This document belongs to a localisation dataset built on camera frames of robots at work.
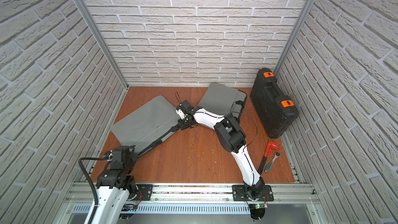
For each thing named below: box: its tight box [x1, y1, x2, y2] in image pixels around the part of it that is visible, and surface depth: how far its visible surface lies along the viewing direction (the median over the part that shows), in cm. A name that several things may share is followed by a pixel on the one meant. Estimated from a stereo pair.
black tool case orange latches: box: [249, 67, 300, 139], surface depth 85 cm
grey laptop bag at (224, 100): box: [198, 82, 248, 122], surface depth 111 cm
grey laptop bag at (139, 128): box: [110, 95, 180, 156], surface depth 97 cm
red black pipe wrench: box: [258, 140, 279, 175], surface depth 89 cm
